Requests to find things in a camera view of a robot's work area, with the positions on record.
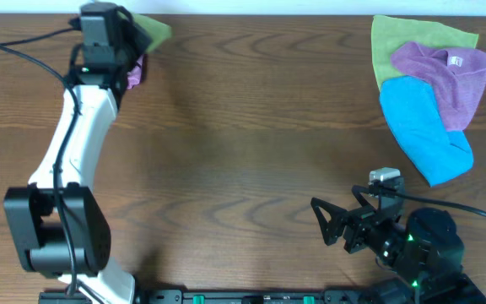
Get folded pink cloth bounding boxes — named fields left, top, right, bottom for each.
left=127, top=56, right=144, bottom=90

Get large green cloth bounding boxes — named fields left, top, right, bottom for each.
left=370, top=15, right=479, bottom=90

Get light green cloth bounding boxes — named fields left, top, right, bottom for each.
left=132, top=13, right=171, bottom=54

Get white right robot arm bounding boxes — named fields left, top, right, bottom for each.
left=310, top=176, right=486, bottom=304

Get blue cloth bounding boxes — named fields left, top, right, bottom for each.
left=379, top=76, right=474, bottom=187

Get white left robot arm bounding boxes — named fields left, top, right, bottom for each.
left=3, top=3, right=171, bottom=303

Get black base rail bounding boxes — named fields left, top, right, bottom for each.
left=38, top=286, right=379, bottom=304

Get purple cloth with tag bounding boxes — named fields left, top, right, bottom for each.
left=390, top=41, right=486, bottom=131

